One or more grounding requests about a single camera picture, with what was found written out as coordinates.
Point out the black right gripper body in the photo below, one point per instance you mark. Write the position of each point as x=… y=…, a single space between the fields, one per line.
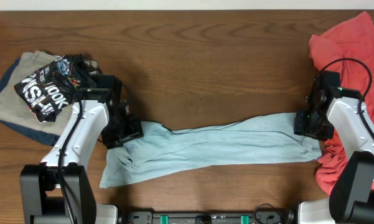
x=313 y=124

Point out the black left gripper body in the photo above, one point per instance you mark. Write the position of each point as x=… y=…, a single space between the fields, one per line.
x=124 y=128

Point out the light blue t-shirt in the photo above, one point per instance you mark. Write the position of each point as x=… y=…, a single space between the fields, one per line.
x=260 y=140

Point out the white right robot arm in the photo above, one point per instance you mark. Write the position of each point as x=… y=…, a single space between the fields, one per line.
x=337 y=110

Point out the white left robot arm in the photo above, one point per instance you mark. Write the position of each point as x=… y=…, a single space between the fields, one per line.
x=58 y=190

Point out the black printed folded jersey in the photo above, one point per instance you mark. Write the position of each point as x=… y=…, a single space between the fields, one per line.
x=49 y=89

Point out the navy blue folded shirt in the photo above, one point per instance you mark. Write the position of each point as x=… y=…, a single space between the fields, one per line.
x=39 y=136

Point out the red t-shirt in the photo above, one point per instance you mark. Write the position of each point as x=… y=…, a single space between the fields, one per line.
x=353 y=38

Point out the beige folded shirt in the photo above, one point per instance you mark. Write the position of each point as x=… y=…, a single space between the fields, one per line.
x=13 y=109

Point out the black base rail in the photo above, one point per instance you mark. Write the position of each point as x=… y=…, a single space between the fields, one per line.
x=263 y=214

